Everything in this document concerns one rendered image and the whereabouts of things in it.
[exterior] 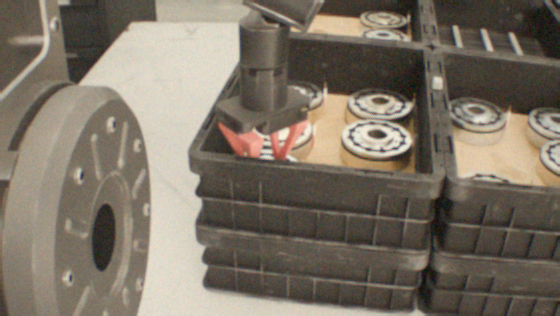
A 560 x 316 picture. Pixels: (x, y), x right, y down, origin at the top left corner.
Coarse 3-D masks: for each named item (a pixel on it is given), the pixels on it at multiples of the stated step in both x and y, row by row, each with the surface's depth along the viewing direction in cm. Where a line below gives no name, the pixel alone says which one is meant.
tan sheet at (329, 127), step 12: (336, 96) 106; (348, 96) 106; (324, 108) 102; (336, 108) 102; (324, 120) 99; (336, 120) 99; (324, 132) 95; (336, 132) 95; (408, 132) 96; (312, 144) 92; (324, 144) 92; (336, 144) 92; (312, 156) 90; (324, 156) 90; (336, 156) 90; (408, 168) 87
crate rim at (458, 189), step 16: (528, 64) 96; (544, 64) 95; (448, 112) 80; (448, 128) 77; (448, 144) 73; (448, 160) 70; (448, 176) 68; (448, 192) 68; (464, 192) 67; (480, 192) 66; (496, 192) 66; (512, 192) 66; (528, 192) 65; (544, 192) 65; (544, 208) 66
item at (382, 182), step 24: (408, 48) 99; (432, 72) 91; (432, 96) 84; (216, 120) 79; (432, 120) 78; (192, 144) 73; (432, 144) 73; (192, 168) 72; (216, 168) 71; (240, 168) 71; (264, 168) 70; (288, 168) 69; (312, 168) 69; (336, 168) 69; (360, 168) 69; (432, 168) 69; (360, 192) 69; (384, 192) 69; (408, 192) 68; (432, 192) 68
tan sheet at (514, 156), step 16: (512, 128) 97; (464, 144) 93; (496, 144) 93; (512, 144) 93; (528, 144) 93; (464, 160) 89; (480, 160) 89; (496, 160) 89; (512, 160) 89; (528, 160) 89; (512, 176) 85; (528, 176) 85
